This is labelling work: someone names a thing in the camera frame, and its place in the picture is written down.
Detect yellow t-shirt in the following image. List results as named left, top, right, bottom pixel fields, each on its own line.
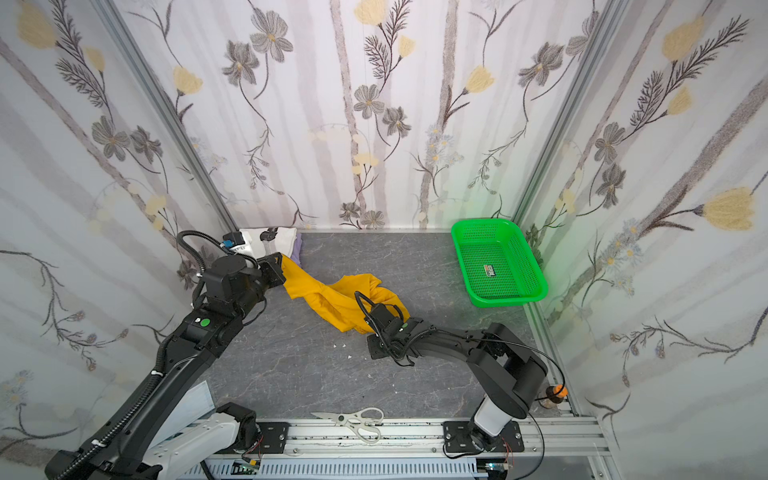
left=282, top=256, right=410, bottom=334

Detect white handled scissors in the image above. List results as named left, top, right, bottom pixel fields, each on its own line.
left=311, top=407, right=385, bottom=445

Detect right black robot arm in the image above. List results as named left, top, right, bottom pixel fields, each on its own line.
left=358, top=297, right=548, bottom=456

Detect white printed folded t-shirt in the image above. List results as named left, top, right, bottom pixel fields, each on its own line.
left=240, top=227, right=298, bottom=258

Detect white paper sheet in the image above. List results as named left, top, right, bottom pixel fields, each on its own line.
left=150, top=381, right=215, bottom=447

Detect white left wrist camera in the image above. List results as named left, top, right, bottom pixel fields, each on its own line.
left=220, top=231, right=249, bottom=253

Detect orange capped small bottle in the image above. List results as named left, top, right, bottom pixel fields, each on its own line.
left=540, top=384, right=568, bottom=404

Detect green plastic basket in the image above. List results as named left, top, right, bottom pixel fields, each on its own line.
left=451, top=218, right=548, bottom=308

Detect purple folded t-shirt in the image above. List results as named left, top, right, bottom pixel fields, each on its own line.
left=291, top=231, right=303, bottom=266

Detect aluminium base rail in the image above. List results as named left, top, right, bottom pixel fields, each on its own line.
left=183, top=416, right=621, bottom=479

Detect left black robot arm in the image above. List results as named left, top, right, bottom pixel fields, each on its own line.
left=44, top=230, right=286, bottom=479

